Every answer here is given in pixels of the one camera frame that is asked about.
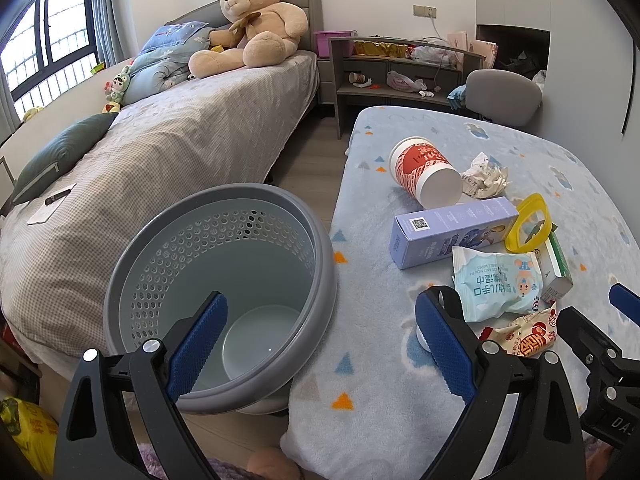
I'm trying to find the red cream snack wrapper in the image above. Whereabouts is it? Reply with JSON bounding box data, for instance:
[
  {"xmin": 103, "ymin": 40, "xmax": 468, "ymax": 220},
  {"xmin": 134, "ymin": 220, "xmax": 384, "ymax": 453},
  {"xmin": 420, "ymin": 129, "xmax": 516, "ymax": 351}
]
[{"xmin": 480, "ymin": 304, "xmax": 559, "ymax": 358}]

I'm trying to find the green white medicine box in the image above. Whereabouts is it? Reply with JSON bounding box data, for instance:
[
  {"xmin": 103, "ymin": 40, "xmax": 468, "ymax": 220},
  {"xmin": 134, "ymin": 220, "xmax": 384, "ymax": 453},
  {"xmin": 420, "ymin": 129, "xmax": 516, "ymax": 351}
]
[{"xmin": 535, "ymin": 231, "xmax": 574, "ymax": 306}]

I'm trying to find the light blue wipes packet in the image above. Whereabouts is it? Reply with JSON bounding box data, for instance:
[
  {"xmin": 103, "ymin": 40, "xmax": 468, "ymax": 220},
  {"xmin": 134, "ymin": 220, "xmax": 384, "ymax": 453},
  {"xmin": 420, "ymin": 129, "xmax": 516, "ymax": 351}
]
[{"xmin": 452, "ymin": 246, "xmax": 542, "ymax": 323}]

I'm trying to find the purple toothpaste box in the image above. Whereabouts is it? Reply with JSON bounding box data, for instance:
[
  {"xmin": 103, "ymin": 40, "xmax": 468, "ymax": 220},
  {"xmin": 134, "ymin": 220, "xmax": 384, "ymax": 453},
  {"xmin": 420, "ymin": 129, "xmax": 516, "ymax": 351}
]
[{"xmin": 390, "ymin": 197, "xmax": 518, "ymax": 270}]

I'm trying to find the red white paper cup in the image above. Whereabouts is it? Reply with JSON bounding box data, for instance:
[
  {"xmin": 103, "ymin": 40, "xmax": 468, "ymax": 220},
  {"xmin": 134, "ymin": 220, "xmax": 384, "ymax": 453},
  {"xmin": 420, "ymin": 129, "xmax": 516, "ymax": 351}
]
[{"xmin": 388, "ymin": 136, "xmax": 462, "ymax": 209}]

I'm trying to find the small white round cap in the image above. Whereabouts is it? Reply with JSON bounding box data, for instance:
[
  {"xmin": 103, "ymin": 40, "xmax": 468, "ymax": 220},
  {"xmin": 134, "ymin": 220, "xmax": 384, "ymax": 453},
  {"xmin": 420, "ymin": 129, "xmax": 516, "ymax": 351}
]
[{"xmin": 416, "ymin": 326, "xmax": 431, "ymax": 352}]

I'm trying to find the grey perforated trash bin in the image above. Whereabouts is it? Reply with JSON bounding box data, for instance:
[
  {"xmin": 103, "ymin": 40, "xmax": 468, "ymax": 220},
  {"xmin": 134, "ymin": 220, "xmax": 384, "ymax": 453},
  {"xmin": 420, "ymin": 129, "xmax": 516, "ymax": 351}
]
[{"xmin": 103, "ymin": 183, "xmax": 337, "ymax": 415}]

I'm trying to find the person's hand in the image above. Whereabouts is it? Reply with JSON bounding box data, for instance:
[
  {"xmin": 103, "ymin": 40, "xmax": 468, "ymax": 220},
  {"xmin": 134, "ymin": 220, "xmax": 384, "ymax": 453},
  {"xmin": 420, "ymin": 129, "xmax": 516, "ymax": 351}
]
[{"xmin": 246, "ymin": 448, "xmax": 304, "ymax": 480}]

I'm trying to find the yellow plastic bag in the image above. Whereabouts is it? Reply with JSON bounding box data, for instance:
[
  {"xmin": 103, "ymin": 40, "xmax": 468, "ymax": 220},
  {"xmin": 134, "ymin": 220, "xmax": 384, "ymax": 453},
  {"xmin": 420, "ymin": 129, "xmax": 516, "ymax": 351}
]
[{"xmin": 1, "ymin": 396, "xmax": 58, "ymax": 479}]

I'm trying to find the light blue patterned blanket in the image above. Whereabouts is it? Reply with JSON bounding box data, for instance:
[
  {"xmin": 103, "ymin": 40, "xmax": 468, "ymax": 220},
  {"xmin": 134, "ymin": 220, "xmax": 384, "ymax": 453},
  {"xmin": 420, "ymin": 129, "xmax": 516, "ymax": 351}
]
[{"xmin": 278, "ymin": 104, "xmax": 640, "ymax": 480}]

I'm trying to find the white paper sheet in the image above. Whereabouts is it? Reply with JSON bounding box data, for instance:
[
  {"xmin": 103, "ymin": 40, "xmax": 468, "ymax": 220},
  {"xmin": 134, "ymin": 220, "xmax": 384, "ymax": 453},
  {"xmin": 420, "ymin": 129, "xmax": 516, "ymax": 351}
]
[{"xmin": 27, "ymin": 184, "xmax": 76, "ymax": 226}]

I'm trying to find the grey office chair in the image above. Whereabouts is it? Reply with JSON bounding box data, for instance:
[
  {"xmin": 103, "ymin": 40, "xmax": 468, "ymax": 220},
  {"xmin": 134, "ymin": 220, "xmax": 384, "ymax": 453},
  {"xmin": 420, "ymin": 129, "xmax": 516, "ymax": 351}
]
[{"xmin": 465, "ymin": 70, "xmax": 542, "ymax": 128}]

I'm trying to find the black marker pen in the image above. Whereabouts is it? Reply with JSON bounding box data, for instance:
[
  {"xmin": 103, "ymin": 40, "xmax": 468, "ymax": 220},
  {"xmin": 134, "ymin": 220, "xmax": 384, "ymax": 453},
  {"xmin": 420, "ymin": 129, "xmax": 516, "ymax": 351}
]
[{"xmin": 44, "ymin": 188, "xmax": 72, "ymax": 206}]

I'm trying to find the dark green pillow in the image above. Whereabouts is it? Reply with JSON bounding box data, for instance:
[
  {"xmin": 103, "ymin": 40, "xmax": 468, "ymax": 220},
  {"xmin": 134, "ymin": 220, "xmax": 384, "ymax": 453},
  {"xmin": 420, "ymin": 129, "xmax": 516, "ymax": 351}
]
[{"xmin": 10, "ymin": 113, "xmax": 117, "ymax": 206}]

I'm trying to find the pink plastic bag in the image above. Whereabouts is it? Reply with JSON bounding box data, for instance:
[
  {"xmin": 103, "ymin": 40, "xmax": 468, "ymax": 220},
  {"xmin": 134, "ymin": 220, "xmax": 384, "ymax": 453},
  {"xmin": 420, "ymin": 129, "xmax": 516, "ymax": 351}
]
[{"xmin": 386, "ymin": 70, "xmax": 427, "ymax": 93}]

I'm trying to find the bed with grey checked cover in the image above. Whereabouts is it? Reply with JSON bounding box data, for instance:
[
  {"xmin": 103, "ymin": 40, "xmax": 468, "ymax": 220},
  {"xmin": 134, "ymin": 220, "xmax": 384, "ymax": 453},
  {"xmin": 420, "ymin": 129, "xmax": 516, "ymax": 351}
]
[{"xmin": 1, "ymin": 51, "xmax": 319, "ymax": 377}]

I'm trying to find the grey desk shelf unit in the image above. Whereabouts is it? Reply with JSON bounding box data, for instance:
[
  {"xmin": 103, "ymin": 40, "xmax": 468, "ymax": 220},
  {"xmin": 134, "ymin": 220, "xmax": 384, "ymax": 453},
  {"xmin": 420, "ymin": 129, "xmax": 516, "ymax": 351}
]
[{"xmin": 328, "ymin": 36, "xmax": 485, "ymax": 136}]

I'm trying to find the small green doll toy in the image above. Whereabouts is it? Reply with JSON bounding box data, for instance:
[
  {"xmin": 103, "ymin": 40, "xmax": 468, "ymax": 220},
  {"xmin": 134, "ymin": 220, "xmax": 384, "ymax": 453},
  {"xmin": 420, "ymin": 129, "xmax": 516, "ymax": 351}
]
[{"xmin": 102, "ymin": 65, "xmax": 131, "ymax": 113}]

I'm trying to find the grey bedside drawer unit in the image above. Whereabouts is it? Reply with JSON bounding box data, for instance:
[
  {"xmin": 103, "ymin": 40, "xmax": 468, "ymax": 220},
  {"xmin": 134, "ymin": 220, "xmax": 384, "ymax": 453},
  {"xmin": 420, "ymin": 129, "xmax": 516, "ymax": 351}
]
[{"xmin": 318, "ymin": 58, "xmax": 335, "ymax": 105}]

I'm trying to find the blue folded quilt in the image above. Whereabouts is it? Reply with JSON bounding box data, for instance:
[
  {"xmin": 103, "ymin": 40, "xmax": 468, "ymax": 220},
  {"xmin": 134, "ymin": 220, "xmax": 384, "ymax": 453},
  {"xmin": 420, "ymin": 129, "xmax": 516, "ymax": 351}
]
[{"xmin": 122, "ymin": 21, "xmax": 214, "ymax": 105}]

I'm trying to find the purple storage box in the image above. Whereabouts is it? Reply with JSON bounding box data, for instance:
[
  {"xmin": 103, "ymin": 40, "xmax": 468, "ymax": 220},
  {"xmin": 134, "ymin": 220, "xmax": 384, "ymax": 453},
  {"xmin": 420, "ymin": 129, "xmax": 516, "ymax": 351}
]
[{"xmin": 312, "ymin": 29, "xmax": 357, "ymax": 59}]

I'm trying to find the grey curtain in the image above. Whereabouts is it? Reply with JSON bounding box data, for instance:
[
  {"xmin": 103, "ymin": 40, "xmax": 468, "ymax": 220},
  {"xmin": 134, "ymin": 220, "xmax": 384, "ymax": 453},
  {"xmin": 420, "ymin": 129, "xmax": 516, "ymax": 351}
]
[{"xmin": 91, "ymin": 0, "xmax": 125, "ymax": 66}]

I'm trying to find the large tan teddy bear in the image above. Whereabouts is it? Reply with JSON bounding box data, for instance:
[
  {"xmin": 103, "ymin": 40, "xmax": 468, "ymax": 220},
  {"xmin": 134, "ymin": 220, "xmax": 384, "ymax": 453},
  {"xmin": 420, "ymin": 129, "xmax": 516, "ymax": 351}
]
[{"xmin": 189, "ymin": 0, "xmax": 309, "ymax": 79}]

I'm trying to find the grey bed headboard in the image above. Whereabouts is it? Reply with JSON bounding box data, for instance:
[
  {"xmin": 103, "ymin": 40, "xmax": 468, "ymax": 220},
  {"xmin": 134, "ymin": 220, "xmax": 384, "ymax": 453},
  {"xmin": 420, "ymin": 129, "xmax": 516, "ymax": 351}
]
[{"xmin": 166, "ymin": 0, "xmax": 323, "ymax": 52}]

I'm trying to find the wall power socket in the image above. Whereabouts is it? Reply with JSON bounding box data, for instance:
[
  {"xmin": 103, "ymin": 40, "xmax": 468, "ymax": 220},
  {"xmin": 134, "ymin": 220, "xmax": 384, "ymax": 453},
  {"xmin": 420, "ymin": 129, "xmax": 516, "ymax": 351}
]
[{"xmin": 412, "ymin": 4, "xmax": 437, "ymax": 20}]

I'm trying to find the window with black frame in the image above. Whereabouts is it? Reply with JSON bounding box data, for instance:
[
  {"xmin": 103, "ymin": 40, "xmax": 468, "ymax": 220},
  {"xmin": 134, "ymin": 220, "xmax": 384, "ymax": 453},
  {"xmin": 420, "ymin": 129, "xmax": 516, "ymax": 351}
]
[{"xmin": 1, "ymin": 0, "xmax": 98, "ymax": 117}]

